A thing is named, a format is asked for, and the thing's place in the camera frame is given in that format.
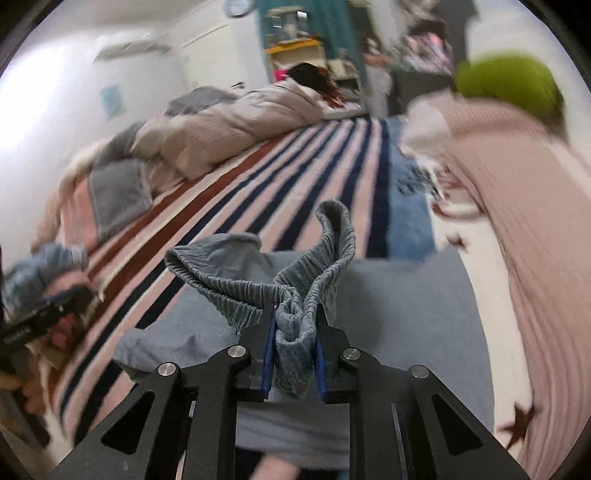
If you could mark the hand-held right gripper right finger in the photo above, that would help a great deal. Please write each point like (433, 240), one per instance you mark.
(319, 369)

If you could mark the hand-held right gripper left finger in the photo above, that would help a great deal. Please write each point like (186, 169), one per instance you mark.
(270, 364)

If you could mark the grey pants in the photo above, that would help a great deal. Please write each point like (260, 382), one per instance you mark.
(406, 323)

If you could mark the blue denim jeans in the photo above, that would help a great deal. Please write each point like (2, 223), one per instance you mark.
(51, 263)

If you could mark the pink grey folded blanket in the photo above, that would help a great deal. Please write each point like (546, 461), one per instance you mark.
(120, 194)

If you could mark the striped blanket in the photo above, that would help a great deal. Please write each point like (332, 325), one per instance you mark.
(300, 184)

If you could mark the grey beige duvet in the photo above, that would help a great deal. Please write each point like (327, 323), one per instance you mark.
(231, 124)

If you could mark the pink ribbed blanket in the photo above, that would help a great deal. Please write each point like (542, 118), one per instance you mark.
(545, 254)

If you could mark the white air conditioner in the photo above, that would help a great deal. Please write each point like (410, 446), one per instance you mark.
(131, 50)

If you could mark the pink bag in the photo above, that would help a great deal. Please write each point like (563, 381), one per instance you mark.
(279, 74)

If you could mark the dark desk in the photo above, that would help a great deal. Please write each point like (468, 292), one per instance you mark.
(420, 87)

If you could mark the pink ribbed pillow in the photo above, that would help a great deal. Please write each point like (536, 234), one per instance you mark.
(485, 120)

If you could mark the white door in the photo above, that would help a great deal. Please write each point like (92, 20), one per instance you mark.
(217, 60)

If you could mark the yellow shelf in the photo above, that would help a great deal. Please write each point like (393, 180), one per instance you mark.
(295, 46)

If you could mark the glass display case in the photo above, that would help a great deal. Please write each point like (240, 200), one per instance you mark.
(288, 25)

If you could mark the teal curtain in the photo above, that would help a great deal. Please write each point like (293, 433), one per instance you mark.
(337, 27)

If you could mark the green plush toy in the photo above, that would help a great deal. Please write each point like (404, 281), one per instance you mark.
(508, 78)

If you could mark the white headboard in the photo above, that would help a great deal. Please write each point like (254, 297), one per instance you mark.
(508, 27)

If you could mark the small blue wall poster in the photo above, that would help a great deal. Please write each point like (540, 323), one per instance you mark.
(113, 102)

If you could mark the round wall clock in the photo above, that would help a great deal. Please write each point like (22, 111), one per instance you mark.
(238, 7)

